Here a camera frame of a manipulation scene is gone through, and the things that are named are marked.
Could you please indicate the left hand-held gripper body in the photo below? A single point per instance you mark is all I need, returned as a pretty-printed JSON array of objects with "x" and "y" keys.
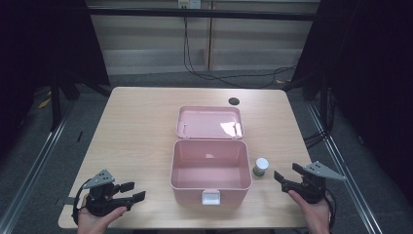
[{"x": 102, "y": 203}]

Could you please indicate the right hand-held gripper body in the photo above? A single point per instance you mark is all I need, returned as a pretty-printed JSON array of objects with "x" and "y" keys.
[{"x": 311, "y": 188}]

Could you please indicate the small white-capped green bottle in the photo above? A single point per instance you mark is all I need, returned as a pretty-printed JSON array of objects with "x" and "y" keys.
[{"x": 261, "y": 164}]

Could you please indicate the pink plastic storage box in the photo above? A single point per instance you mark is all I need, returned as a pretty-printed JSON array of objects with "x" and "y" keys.
[{"x": 211, "y": 162}]

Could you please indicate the person's left hand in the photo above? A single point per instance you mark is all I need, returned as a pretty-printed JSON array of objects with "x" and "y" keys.
[{"x": 94, "y": 224}]

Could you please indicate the person's right hand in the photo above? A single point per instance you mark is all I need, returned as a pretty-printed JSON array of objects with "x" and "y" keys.
[{"x": 313, "y": 216}]

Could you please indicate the black metal stand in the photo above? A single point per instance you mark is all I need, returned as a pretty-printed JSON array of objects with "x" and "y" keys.
[{"x": 55, "y": 100}]

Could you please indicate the yellow floor tape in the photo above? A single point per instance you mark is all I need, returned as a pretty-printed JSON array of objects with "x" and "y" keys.
[{"x": 44, "y": 103}]

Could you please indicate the dark curtain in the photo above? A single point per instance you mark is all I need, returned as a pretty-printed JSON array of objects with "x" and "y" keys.
[
  {"x": 39, "y": 42},
  {"x": 373, "y": 65}
]

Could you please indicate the metal floor rail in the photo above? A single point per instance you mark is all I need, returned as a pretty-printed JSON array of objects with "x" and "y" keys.
[
  {"x": 347, "y": 182},
  {"x": 32, "y": 172}
]

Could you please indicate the black horizontal frame bar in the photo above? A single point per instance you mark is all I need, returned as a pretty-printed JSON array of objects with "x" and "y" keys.
[{"x": 195, "y": 13}]

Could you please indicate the white wall power outlet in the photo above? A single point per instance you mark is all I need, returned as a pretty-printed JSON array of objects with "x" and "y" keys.
[{"x": 189, "y": 3}]

